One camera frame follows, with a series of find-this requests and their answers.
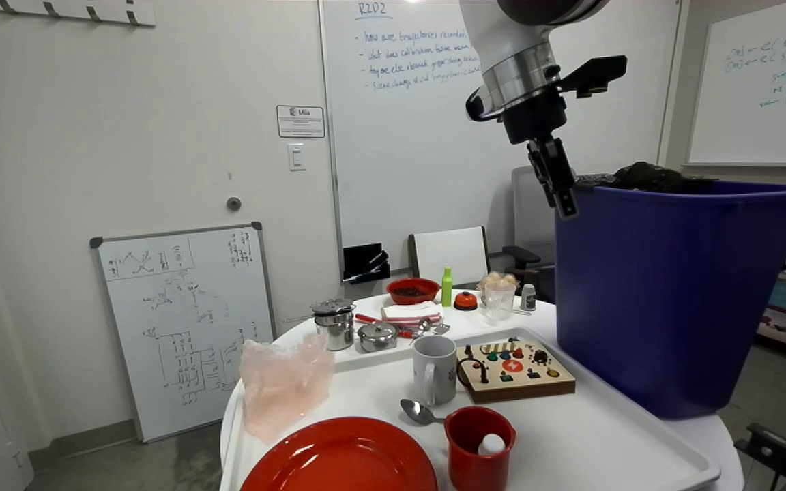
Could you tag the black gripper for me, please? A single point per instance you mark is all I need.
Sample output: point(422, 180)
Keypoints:
point(533, 115)

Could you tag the red mug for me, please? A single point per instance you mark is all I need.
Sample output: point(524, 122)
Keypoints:
point(475, 470)

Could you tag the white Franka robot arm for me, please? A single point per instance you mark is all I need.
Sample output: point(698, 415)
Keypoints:
point(511, 42)

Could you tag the white mug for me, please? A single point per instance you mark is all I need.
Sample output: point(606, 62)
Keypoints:
point(433, 373)

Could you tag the white round object in mug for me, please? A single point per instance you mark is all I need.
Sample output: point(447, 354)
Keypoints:
point(492, 443)

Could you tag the grey office chair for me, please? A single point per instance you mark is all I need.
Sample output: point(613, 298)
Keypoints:
point(531, 222)

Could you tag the black trash bag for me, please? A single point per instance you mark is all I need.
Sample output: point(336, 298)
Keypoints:
point(653, 175)

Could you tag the small grey shaker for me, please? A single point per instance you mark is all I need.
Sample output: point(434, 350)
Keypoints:
point(529, 298)

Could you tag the white chair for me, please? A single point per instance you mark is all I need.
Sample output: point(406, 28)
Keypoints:
point(449, 253)

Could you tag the small red round object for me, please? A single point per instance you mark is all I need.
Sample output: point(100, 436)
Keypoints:
point(466, 301)

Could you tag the green bottle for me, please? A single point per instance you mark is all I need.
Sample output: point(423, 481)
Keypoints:
point(449, 291)

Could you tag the blue recycling bin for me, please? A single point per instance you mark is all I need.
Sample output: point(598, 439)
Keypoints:
point(668, 291)

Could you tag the red bowl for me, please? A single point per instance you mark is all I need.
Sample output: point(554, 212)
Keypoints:
point(410, 291)

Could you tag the white napkin stack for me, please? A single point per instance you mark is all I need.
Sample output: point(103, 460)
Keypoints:
point(410, 313)

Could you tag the wooden peg board toy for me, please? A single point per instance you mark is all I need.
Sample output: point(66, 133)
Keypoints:
point(518, 373)

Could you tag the black box-shaped object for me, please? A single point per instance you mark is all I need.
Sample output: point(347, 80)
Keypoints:
point(366, 263)

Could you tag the small metal bowl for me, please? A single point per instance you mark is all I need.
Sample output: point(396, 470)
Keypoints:
point(374, 339)

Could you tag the metal canister with lid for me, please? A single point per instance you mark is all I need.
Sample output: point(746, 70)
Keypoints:
point(335, 327)

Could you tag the round white table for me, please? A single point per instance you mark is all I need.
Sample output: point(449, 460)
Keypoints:
point(715, 440)

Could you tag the round door lock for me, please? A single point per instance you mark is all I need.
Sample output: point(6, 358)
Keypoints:
point(234, 205)

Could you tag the pink bubble wrap bag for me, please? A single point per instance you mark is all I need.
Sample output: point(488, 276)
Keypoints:
point(284, 385)

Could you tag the red plate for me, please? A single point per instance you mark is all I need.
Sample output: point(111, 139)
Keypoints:
point(340, 460)

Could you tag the small leaning whiteboard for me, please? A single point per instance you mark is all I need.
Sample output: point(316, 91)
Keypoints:
point(183, 330)

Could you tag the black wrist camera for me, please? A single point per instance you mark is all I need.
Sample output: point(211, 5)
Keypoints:
point(598, 73)

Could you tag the large wall whiteboard with writing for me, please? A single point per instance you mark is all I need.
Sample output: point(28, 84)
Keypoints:
point(410, 154)

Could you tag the wall whiteboard with green writing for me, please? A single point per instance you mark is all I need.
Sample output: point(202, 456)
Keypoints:
point(758, 99)

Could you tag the white light switch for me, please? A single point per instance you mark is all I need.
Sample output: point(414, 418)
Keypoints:
point(297, 158)

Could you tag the white wall sign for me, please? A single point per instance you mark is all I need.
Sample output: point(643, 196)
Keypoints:
point(301, 122)

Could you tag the black equipment frame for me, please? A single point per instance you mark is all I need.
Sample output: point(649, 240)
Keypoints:
point(785, 455)

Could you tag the white wall coat hook rack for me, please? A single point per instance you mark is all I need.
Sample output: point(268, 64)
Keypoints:
point(66, 13)

